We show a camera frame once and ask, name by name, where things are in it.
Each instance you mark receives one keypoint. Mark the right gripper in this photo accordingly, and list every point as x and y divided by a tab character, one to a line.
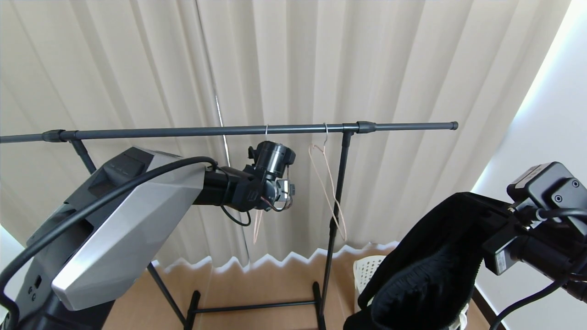
536	256

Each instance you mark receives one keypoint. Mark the black shorts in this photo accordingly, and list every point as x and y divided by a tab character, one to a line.
426	275

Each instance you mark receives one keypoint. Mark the pink clothes hanger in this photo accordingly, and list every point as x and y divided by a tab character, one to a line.
343	233
256	229

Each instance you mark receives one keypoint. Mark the white laundry basket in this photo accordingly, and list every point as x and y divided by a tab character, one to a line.
367	270

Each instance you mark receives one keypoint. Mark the black clothes rack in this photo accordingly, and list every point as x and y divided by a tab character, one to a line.
160	132

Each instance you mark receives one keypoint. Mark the beige curtain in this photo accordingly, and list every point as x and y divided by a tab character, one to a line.
390	59

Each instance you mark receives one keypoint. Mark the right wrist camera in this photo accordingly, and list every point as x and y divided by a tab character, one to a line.
550	188

